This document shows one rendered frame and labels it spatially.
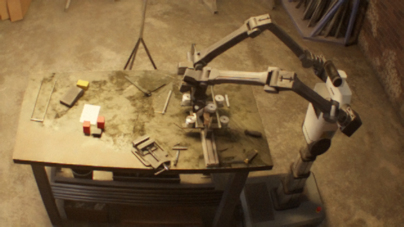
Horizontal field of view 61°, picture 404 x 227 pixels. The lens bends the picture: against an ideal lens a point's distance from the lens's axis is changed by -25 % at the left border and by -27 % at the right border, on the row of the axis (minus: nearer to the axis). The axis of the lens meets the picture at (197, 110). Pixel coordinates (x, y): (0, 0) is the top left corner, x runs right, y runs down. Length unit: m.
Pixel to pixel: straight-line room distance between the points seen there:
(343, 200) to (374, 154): 0.78
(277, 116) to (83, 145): 2.14
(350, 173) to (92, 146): 2.37
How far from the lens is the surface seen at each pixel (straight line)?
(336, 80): 2.18
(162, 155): 2.28
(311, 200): 3.10
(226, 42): 2.23
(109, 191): 2.92
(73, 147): 2.32
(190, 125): 2.36
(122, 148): 2.31
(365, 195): 3.73
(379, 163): 4.10
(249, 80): 1.95
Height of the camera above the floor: 2.62
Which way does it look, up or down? 43 degrees down
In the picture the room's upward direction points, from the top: 10 degrees clockwise
